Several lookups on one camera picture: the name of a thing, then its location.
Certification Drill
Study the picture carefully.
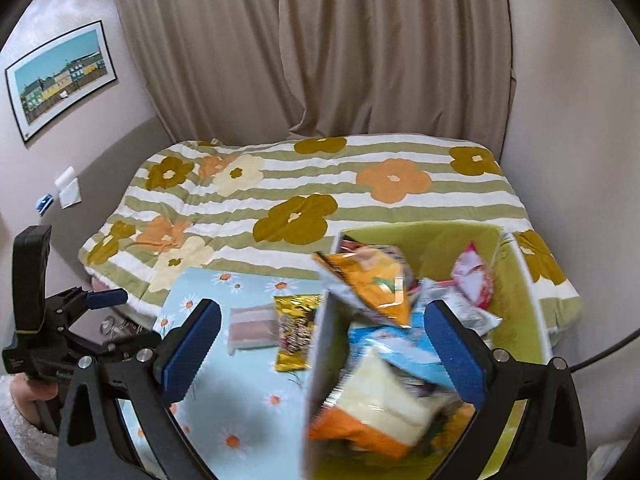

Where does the black curved cable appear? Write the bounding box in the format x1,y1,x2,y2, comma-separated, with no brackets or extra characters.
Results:
569,327,640,373

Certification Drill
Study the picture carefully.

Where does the framed city picture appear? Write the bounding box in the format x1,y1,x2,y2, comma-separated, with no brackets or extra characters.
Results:
4,21,117,144

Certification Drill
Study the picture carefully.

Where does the orange red chip bag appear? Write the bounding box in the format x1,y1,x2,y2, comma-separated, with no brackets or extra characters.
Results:
312,236,419,328

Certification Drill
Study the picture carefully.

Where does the light blue daisy tablecloth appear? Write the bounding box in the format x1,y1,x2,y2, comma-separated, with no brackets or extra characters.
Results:
154,268,321,479

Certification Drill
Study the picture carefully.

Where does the cream orange cake bag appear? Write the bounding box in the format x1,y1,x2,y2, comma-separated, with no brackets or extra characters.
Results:
308,349,456,460

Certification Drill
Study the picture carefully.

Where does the green yellow cardboard box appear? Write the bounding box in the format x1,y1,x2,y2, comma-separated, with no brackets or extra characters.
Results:
301,220,554,480

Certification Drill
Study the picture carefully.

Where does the pink striped snack bag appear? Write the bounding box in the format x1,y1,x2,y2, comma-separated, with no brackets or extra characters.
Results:
451,243,494,310

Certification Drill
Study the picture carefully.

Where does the gold chocolate pillow snack bag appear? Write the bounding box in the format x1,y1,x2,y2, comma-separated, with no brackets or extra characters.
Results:
274,295,321,373

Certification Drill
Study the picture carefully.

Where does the floral striped green quilt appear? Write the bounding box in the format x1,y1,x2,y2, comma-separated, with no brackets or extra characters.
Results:
78,133,582,333

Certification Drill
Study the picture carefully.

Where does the beige curtain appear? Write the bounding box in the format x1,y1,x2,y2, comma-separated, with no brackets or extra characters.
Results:
115,0,514,154

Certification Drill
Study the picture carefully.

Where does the white wall switch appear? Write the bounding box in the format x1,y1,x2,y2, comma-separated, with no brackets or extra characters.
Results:
54,166,81,209

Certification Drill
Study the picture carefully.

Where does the waffle in clear wrapper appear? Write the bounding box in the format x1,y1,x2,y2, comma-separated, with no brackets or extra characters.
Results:
431,403,475,453

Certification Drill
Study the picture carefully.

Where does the translucent white wrapped cake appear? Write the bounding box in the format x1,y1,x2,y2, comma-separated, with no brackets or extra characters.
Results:
227,304,279,356

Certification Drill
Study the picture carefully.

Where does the silver crumpled snack bag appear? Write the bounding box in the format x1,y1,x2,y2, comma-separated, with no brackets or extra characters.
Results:
419,278,502,337

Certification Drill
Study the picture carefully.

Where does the person's left hand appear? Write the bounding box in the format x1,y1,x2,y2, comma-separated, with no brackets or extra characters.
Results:
10,374,58,428

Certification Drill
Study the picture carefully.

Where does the blue white snack bag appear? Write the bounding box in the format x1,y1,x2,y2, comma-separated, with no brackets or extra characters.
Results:
346,322,454,390

